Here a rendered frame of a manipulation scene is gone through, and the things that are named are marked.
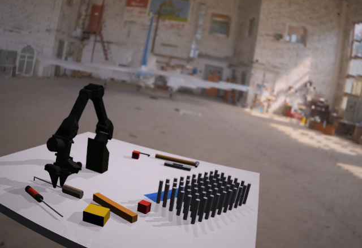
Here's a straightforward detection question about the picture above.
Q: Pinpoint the red-handled metal hook tool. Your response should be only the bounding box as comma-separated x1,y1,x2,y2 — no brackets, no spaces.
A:
25,185,63,217

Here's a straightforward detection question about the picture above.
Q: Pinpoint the blue taped strip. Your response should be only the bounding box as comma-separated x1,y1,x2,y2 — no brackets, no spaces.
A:
145,189,178,202

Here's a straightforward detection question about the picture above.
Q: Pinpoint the red cube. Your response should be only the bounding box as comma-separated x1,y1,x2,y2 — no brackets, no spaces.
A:
132,150,140,160
137,200,151,214

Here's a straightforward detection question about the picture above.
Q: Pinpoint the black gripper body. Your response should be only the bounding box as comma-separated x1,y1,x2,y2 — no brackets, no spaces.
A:
44,152,71,174

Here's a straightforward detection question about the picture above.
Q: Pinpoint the wooden-handled metal hook tool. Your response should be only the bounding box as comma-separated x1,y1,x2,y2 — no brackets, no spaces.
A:
33,176,84,199

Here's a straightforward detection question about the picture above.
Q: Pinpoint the orange rectangular bar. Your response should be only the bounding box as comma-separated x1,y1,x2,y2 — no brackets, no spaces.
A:
93,193,138,223

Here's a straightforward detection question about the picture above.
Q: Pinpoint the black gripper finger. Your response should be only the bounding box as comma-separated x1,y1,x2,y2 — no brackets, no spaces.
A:
48,171,61,188
59,171,72,187

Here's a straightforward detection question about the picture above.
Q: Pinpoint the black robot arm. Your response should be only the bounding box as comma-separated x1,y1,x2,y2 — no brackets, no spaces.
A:
46,83,114,174

